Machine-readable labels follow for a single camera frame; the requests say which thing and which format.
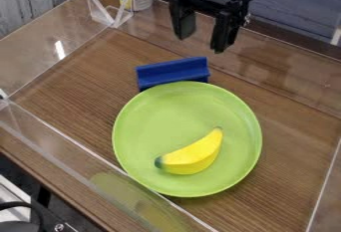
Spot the black cable bottom left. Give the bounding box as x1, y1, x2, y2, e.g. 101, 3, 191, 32
0, 201, 49, 232

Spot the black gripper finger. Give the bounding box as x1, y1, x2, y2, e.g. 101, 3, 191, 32
211, 10, 241, 54
170, 0, 196, 40

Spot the blue foam block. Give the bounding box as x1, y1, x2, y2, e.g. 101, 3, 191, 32
137, 57, 211, 91

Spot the green round plate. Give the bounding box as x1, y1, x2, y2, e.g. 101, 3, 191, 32
113, 82, 263, 197

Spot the clear acrylic enclosure wall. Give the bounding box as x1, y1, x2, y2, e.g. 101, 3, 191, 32
0, 0, 341, 232

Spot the clear acrylic corner bracket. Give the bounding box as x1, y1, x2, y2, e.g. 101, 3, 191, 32
88, 0, 134, 29

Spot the yellow toy banana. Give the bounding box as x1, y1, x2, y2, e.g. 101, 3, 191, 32
156, 127, 224, 175

